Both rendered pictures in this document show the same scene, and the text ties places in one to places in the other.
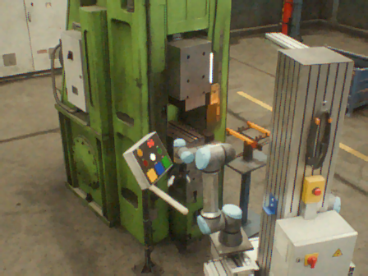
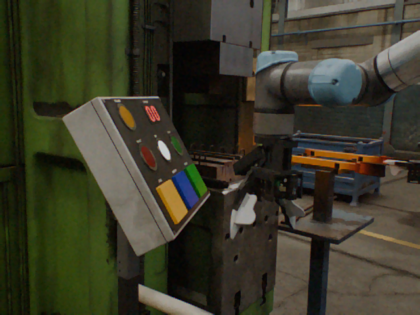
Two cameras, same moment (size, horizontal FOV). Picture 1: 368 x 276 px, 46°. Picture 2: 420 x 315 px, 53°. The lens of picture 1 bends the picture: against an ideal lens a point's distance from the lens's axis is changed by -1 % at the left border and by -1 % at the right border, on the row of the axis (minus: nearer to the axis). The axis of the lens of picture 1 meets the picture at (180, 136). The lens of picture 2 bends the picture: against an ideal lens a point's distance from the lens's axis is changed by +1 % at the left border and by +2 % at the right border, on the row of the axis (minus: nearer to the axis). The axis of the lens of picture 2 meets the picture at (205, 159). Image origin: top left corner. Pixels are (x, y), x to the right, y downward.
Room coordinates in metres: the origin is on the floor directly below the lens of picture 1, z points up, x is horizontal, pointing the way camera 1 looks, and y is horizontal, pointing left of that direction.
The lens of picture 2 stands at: (1.78, 0.33, 1.21)
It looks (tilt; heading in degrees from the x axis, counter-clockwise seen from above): 9 degrees down; 345
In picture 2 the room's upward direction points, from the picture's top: 1 degrees clockwise
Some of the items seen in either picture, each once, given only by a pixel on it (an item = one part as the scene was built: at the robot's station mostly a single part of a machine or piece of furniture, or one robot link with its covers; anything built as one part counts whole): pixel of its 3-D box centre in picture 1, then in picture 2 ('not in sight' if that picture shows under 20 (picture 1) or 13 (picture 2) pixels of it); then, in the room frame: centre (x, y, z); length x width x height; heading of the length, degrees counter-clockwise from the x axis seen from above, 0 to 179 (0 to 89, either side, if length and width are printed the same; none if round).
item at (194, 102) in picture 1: (178, 94); (186, 62); (3.27, 0.01, 1.32); 0.42 x 0.20 x 0.10; 39
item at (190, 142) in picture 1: (178, 135); (185, 162); (3.27, 0.01, 0.96); 0.42 x 0.20 x 0.09; 39
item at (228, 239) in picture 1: (230, 232); not in sight; (2.11, -0.31, 0.87); 0.15 x 0.15 x 0.10
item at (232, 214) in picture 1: (230, 217); not in sight; (2.10, -0.30, 0.98); 0.13 x 0.12 x 0.14; 112
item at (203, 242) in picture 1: (196, 239); not in sight; (3.07, -0.15, 0.01); 0.58 x 0.39 x 0.01; 129
